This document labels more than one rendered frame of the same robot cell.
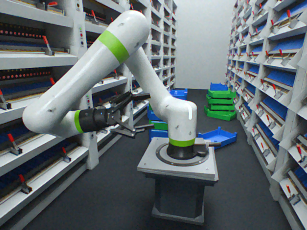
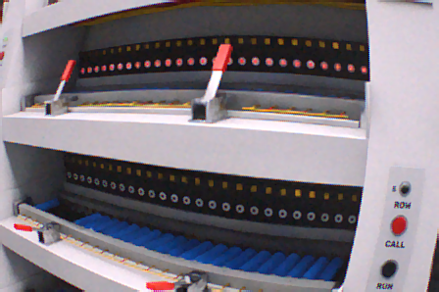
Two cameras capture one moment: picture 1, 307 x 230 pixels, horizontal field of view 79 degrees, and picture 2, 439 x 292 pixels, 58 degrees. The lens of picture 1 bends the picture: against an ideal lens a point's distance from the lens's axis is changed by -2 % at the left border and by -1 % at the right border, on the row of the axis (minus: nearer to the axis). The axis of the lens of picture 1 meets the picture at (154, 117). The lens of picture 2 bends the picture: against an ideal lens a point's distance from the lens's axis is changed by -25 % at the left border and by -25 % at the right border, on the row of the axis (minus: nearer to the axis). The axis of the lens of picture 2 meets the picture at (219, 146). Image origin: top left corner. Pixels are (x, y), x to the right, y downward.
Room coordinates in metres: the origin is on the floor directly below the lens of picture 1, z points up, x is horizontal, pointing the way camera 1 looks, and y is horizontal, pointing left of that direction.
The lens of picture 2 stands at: (1.09, 0.01, 1.10)
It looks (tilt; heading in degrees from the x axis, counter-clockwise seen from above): 2 degrees up; 105
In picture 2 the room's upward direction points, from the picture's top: 6 degrees clockwise
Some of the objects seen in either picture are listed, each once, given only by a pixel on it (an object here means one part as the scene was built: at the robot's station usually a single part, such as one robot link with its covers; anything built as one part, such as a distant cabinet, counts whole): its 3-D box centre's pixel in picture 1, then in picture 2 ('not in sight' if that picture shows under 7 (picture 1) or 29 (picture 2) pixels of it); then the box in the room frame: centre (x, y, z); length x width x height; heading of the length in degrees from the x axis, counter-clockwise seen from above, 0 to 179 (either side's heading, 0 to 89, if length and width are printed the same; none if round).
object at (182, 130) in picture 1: (180, 120); not in sight; (0.82, -0.12, 0.46); 0.16 x 0.13 x 0.19; 25
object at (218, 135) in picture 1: (217, 137); not in sight; (1.58, -0.58, 0.04); 0.30 x 0.20 x 0.08; 124
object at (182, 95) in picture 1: (168, 94); not in sight; (1.56, -0.12, 0.44); 0.30 x 0.20 x 0.08; 79
